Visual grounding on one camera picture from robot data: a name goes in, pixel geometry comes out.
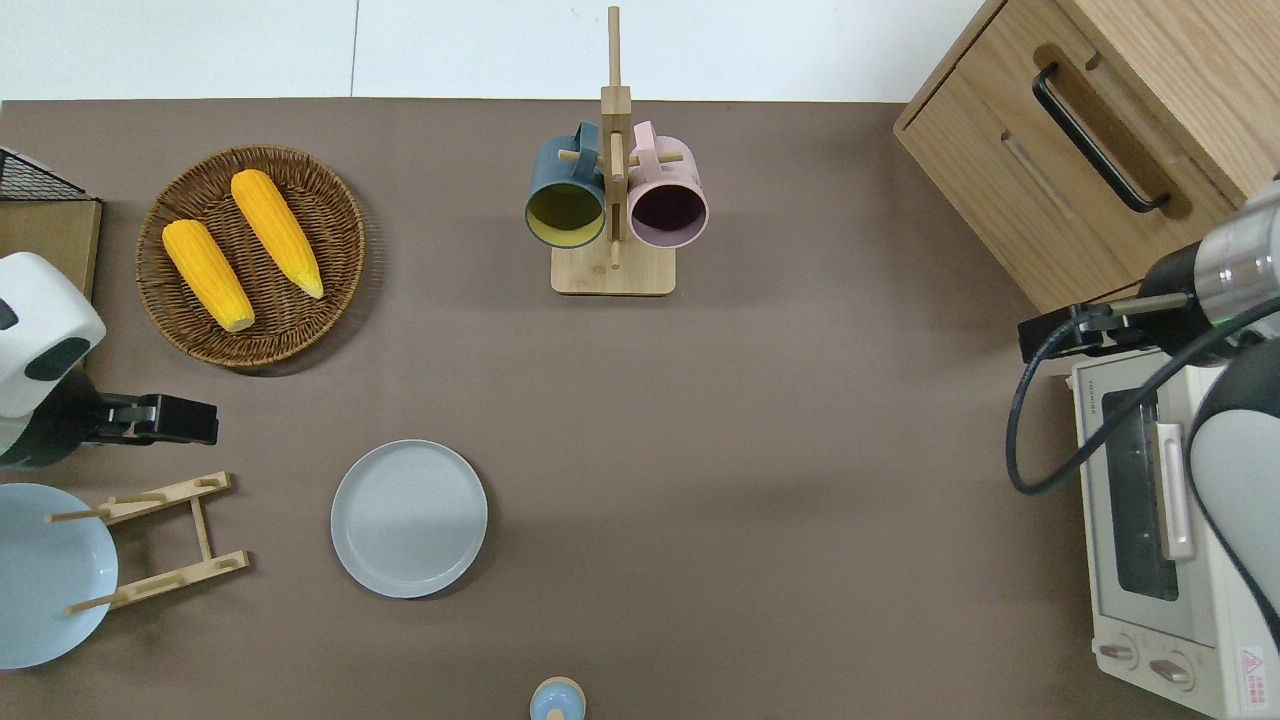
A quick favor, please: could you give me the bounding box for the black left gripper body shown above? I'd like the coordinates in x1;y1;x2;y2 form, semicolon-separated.
95;393;220;447

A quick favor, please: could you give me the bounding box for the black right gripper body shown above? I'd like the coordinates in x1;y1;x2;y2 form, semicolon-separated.
1018;300;1163;366

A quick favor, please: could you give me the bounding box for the gray round plate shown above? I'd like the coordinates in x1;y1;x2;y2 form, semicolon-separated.
331;440;489;599

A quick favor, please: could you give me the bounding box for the light blue plate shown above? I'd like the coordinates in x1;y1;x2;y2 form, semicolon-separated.
0;483;119;669

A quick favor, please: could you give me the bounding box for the wooden dish rack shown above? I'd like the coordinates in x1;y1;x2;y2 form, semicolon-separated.
45;471;251;615

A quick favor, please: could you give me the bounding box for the yellow corn cob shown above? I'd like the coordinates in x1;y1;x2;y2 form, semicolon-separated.
162;219;255;333
231;169;325;300

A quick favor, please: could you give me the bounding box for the wooden drawer cabinet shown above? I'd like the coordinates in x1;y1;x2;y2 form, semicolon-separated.
893;0;1280;313

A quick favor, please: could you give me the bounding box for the brown wicker basket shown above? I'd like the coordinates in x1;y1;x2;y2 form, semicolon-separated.
136;146;366;369

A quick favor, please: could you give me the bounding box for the cream toaster oven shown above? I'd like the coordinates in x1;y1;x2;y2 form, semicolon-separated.
1068;345;1280;720

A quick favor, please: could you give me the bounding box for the pink mug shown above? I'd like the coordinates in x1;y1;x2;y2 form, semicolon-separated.
627;121;709;250

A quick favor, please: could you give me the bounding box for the wooden mug tree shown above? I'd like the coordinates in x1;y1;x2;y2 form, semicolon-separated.
551;6;677;297

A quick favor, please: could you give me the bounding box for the dark blue mug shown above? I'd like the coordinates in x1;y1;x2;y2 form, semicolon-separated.
525;121;609;250

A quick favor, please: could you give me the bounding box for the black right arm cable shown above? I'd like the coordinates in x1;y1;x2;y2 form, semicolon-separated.
1005;293;1280;496

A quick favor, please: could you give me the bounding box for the cream oven door handle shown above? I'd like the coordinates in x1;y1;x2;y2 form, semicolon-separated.
1155;422;1197;561

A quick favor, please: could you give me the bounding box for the black drawer handle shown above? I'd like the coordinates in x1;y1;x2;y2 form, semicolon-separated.
1033;63;1171;214

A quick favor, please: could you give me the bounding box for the wire and wood shelf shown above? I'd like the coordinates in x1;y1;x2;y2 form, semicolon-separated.
0;147;103;301

